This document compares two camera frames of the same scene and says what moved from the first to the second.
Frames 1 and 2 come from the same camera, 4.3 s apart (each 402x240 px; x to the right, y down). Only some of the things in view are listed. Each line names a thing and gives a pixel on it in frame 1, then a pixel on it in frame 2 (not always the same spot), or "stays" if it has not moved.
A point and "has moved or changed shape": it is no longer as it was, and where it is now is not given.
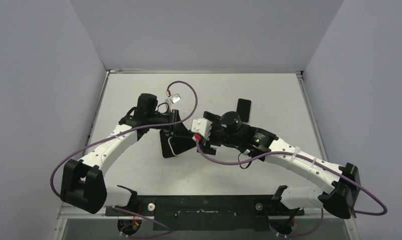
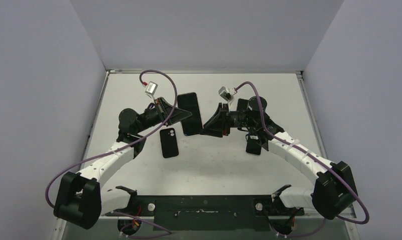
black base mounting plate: [206, 213] stays
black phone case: [167, 150] stays
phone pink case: [180, 144] has moved or changed shape
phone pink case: [244, 109] stays
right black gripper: [207, 140] to [225, 120]
